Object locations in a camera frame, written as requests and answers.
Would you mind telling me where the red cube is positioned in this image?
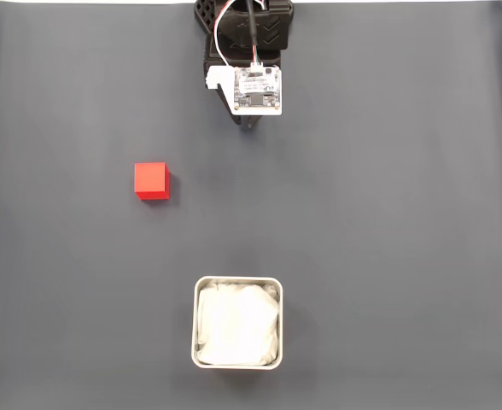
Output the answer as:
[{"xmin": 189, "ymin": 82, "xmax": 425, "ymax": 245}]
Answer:
[{"xmin": 133, "ymin": 161, "xmax": 171, "ymax": 201}]

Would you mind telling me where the white square box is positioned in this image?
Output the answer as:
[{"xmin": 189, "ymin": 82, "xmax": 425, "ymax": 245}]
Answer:
[{"xmin": 190, "ymin": 275, "xmax": 284, "ymax": 371}]

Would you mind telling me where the white crumpled tissue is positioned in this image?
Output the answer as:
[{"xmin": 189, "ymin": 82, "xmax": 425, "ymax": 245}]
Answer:
[{"xmin": 196, "ymin": 279, "xmax": 281, "ymax": 366}]

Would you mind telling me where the white camera circuit board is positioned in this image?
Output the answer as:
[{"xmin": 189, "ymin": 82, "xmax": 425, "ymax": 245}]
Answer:
[{"xmin": 206, "ymin": 63, "xmax": 284, "ymax": 117}]

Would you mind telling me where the black camera cable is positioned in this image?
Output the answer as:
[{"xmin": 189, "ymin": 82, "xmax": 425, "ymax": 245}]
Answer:
[{"xmin": 245, "ymin": 0, "xmax": 260, "ymax": 65}]

